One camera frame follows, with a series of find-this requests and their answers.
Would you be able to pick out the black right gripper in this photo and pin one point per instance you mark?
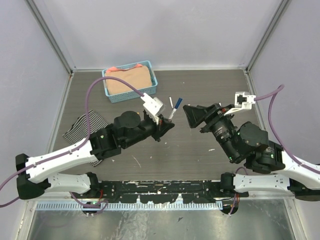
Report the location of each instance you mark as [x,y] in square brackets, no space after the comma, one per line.
[207,114]

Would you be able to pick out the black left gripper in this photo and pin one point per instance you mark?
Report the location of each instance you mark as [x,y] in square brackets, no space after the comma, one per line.
[164,125]

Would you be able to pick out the white pen blue end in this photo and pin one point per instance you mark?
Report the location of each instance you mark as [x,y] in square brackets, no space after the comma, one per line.
[172,114]

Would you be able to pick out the dark blue pen cap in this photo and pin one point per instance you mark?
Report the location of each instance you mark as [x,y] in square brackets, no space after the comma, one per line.
[178,103]

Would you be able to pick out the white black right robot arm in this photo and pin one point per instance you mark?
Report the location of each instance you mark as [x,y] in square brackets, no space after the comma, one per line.
[250,145]

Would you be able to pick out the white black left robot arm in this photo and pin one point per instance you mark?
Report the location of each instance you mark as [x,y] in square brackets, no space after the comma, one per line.
[44,174]

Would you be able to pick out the white pen black tip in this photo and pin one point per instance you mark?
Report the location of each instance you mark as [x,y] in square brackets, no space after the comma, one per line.
[171,102]

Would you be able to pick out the blue plastic basket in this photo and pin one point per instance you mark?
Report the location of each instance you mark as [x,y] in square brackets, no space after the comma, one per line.
[132,94]

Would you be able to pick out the peach folded cloth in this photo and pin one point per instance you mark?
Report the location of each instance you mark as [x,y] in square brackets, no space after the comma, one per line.
[138,76]

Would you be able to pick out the black white striped cloth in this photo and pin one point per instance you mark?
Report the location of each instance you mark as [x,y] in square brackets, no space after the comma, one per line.
[79,129]

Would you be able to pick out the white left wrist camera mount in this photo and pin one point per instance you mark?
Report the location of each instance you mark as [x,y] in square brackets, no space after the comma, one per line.
[153,107]

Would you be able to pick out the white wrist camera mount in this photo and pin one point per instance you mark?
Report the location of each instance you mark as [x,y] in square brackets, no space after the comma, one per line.
[243,101]
[153,107]

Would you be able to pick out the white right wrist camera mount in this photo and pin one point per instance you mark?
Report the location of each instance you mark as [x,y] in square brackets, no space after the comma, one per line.
[243,101]

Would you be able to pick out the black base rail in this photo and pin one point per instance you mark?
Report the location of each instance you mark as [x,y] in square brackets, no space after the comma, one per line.
[159,192]

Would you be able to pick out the slotted cable duct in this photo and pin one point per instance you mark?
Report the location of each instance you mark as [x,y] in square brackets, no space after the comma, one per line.
[176,206]

